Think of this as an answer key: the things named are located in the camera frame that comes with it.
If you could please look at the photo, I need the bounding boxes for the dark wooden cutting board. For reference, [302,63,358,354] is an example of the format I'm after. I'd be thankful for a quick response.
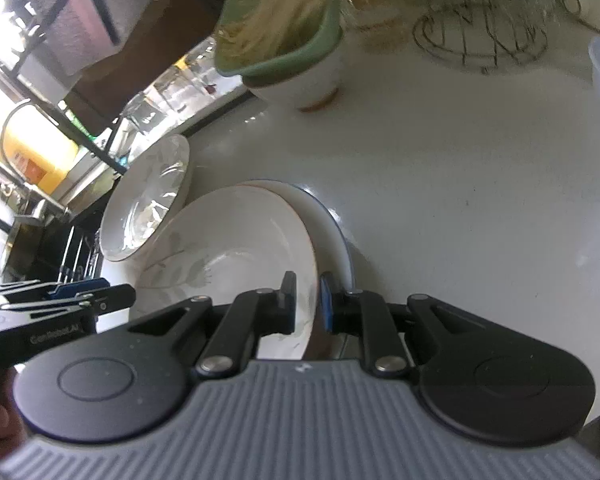
[62,0,222,127]

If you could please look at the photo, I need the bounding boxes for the yellow container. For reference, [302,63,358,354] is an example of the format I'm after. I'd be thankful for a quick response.
[0,102,81,196]

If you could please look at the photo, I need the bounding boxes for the grey cloth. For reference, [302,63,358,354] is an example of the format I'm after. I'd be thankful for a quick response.
[42,0,148,77]

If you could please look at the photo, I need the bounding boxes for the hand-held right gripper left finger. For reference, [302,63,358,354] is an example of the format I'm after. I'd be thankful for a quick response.
[128,271,297,380]

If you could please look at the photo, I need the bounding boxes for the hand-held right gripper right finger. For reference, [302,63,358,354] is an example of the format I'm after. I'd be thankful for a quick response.
[320,273,486,380]

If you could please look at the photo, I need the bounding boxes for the clear jar with red lid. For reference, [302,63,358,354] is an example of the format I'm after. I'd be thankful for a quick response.
[340,0,416,53]

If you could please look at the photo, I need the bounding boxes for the blue-rimmed white plate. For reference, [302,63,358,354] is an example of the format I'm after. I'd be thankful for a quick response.
[250,179,354,361]

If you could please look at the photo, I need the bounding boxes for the white gold-rimmed bowl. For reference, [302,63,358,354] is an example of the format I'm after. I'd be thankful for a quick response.
[99,133,191,263]

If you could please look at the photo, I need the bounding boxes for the beige loofah scrubber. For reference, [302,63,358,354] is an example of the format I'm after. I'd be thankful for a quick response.
[220,0,342,61]

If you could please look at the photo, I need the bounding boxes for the wire glass rack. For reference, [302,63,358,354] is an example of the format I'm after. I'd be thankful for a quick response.
[412,0,583,75]

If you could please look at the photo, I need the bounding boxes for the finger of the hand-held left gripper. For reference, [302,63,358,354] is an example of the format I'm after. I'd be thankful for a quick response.
[0,284,137,317]
[0,277,112,299]

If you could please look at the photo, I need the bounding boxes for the white leaf-print bowl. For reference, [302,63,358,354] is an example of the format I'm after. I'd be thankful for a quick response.
[128,186,317,361]

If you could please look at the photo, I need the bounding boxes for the row of small glass cups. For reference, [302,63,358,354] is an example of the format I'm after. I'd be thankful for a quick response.
[124,35,248,137]

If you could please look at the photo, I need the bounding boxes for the black metal shelf rack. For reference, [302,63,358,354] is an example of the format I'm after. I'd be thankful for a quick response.
[0,0,186,283]

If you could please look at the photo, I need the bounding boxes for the green and white drain bowl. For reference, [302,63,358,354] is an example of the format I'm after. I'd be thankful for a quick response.
[214,0,346,112]

